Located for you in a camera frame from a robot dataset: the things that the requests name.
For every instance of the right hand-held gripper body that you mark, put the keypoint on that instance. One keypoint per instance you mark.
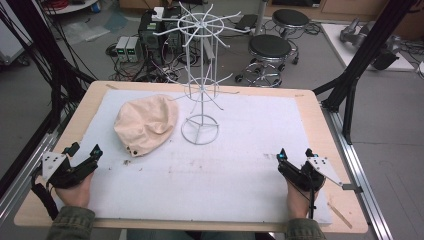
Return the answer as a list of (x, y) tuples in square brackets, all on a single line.
[(305, 176)]

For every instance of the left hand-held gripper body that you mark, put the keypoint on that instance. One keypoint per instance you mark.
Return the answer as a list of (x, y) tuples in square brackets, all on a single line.
[(58, 173)]

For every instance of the beige fabric hat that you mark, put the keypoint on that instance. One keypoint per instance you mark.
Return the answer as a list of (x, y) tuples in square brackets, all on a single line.
[(146, 125)]

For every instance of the person's left hand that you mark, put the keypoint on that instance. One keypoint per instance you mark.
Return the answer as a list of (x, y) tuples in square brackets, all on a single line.
[(75, 195)]

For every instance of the person's right hand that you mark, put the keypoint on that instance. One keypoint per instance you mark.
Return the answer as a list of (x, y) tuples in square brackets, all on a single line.
[(298, 203)]

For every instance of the thin wooden stick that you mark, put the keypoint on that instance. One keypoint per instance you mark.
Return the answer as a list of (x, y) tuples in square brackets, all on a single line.
[(340, 215)]

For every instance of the white foam mat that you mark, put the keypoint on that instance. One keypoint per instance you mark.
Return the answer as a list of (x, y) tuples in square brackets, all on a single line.
[(213, 180)]

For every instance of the grey power supply unit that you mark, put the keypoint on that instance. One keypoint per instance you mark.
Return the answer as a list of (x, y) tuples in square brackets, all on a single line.
[(134, 49), (122, 49)]

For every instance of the black round stool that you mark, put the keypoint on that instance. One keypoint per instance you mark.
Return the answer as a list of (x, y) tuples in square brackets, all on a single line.
[(290, 18), (269, 50)]

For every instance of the white platform board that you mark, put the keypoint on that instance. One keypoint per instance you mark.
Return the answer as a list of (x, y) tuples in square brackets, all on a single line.
[(336, 43)]

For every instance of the black computer tower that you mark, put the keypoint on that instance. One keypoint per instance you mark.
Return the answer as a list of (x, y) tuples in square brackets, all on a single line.
[(151, 40)]

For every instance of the aluminium rail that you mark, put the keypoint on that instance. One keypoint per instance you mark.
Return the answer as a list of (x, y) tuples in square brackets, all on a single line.
[(23, 176), (363, 186)]

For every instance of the small grey metal bracket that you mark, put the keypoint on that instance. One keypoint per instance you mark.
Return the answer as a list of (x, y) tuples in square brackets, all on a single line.
[(352, 187)]

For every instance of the black metal frame stand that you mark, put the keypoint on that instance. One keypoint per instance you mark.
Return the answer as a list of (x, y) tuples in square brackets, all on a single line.
[(363, 56), (43, 50)]

